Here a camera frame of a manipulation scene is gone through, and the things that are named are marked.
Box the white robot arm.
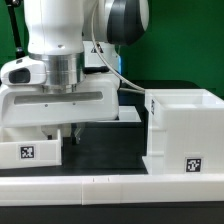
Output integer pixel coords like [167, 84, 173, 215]
[0, 0, 149, 129]

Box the white tag plate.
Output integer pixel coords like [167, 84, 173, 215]
[118, 106, 141, 123]

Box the white drawer cabinet frame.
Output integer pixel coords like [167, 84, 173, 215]
[143, 89, 224, 175]

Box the black camera stand pole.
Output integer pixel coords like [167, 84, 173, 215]
[4, 0, 25, 59]

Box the white front drawer box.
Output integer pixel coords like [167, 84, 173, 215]
[0, 127, 62, 169]

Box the white front fence rail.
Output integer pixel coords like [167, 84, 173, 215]
[0, 174, 224, 206]

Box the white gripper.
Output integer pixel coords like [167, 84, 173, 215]
[0, 74, 120, 145]

